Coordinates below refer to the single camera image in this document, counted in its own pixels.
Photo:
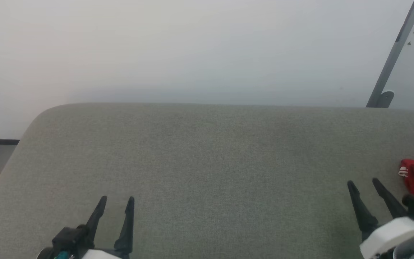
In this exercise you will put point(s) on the teal left camera connector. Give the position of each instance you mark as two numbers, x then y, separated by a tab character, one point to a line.
62	255

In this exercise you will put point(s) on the grey fabric sofa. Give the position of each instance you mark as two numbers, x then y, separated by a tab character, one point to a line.
210	172

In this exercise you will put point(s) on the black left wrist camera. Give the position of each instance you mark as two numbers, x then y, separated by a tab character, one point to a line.
68	236

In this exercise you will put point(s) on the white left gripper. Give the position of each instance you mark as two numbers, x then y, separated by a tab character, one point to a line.
99	254

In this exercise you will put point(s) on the grey rounded wall bracket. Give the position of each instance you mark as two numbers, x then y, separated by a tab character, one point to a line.
385	100

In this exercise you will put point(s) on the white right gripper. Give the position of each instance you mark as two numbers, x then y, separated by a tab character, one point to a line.
394	235

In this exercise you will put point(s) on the grey metal wall bar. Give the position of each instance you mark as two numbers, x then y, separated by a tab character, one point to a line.
395	54

